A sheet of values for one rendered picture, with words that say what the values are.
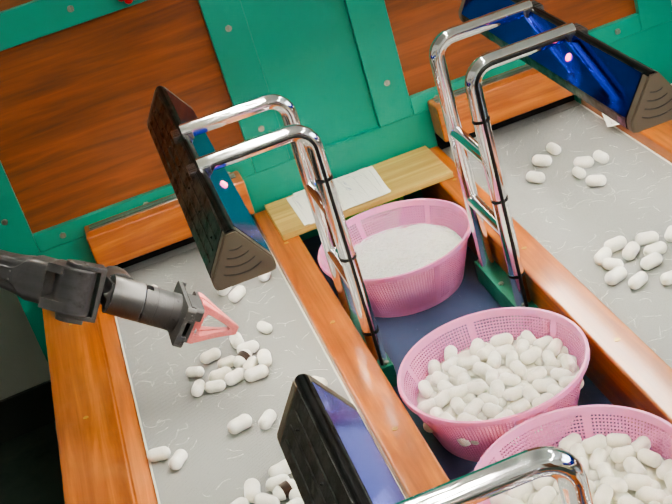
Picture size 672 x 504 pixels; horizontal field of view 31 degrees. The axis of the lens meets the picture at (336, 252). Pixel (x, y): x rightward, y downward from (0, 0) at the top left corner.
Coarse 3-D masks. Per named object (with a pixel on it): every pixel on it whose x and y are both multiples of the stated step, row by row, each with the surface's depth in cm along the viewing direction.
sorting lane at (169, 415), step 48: (192, 288) 216; (288, 288) 207; (144, 336) 206; (288, 336) 193; (144, 384) 192; (192, 384) 188; (240, 384) 185; (288, 384) 181; (336, 384) 178; (144, 432) 180; (192, 432) 177; (240, 432) 174; (192, 480) 167; (240, 480) 164
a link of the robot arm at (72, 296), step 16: (0, 256) 172; (16, 256) 173; (32, 256) 174; (0, 272) 172; (16, 272) 172; (32, 272) 171; (48, 272) 172; (64, 272) 171; (80, 272) 171; (96, 272) 173; (16, 288) 172; (32, 288) 172; (48, 288) 174; (64, 288) 171; (80, 288) 171; (48, 304) 171; (64, 304) 171; (80, 304) 172
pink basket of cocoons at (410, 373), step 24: (480, 312) 178; (504, 312) 178; (528, 312) 176; (552, 312) 173; (432, 336) 177; (456, 336) 179; (480, 336) 179; (552, 336) 174; (576, 336) 169; (408, 360) 174; (408, 384) 171; (576, 384) 159; (552, 408) 158; (432, 432) 167; (456, 432) 160; (480, 432) 158; (504, 432) 158; (480, 456) 163
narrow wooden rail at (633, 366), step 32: (448, 160) 227; (448, 192) 216; (480, 192) 213; (544, 256) 188; (544, 288) 180; (576, 288) 178; (576, 320) 171; (608, 320) 169; (608, 352) 163; (640, 352) 161; (608, 384) 166; (640, 384) 155
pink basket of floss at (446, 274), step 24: (360, 216) 217; (384, 216) 218; (408, 216) 217; (432, 216) 215; (456, 216) 210; (360, 240) 217; (432, 264) 195; (456, 264) 200; (384, 288) 197; (408, 288) 197; (432, 288) 199; (456, 288) 204; (384, 312) 202; (408, 312) 201
